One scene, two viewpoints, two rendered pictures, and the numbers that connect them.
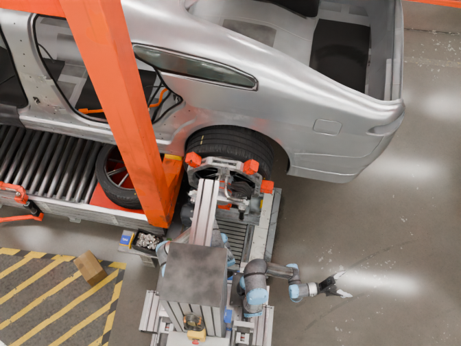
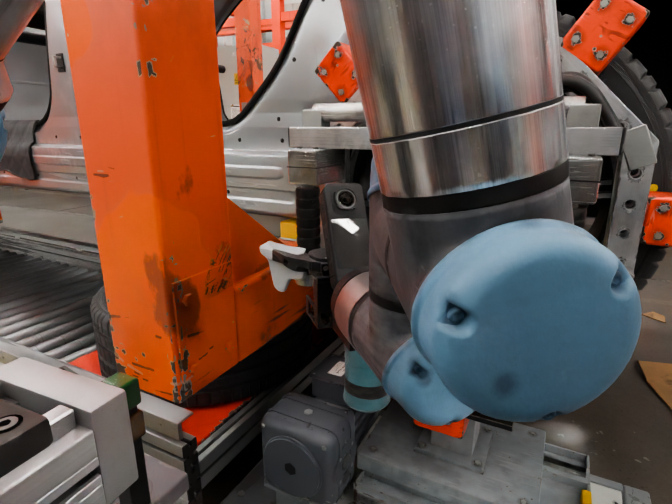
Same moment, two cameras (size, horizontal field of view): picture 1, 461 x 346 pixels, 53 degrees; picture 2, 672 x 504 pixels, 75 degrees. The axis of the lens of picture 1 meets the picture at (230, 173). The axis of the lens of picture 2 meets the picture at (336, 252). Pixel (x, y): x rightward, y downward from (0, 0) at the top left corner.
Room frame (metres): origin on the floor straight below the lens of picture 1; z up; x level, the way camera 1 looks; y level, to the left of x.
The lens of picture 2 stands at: (0.74, 0.01, 0.98)
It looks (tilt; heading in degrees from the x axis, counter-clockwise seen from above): 16 degrees down; 18
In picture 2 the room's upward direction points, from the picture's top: straight up
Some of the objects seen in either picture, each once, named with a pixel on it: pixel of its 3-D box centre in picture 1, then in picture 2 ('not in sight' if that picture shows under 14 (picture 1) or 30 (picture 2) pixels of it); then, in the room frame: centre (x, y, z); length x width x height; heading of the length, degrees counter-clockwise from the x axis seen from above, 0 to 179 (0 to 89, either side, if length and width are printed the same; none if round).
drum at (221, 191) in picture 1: (222, 189); not in sight; (1.46, 0.05, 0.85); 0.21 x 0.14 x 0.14; 170
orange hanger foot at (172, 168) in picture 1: (169, 169); (278, 246); (1.69, 0.47, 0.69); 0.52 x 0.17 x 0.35; 170
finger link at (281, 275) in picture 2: not in sight; (279, 268); (1.22, 0.24, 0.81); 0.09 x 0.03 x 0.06; 72
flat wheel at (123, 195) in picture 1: (136, 169); (210, 316); (1.85, 0.80, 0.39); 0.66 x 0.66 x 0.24
